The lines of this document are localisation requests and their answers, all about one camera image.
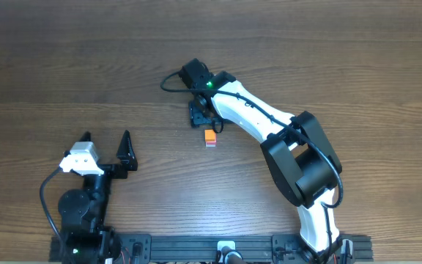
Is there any mounting rail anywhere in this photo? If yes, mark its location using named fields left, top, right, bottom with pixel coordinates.
left=48, top=233, right=374, bottom=263

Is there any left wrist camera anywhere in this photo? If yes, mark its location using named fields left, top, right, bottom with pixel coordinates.
left=59, top=141, right=105, bottom=176

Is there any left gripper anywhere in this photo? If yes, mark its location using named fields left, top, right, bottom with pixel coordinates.
left=78, top=130, right=139, bottom=180

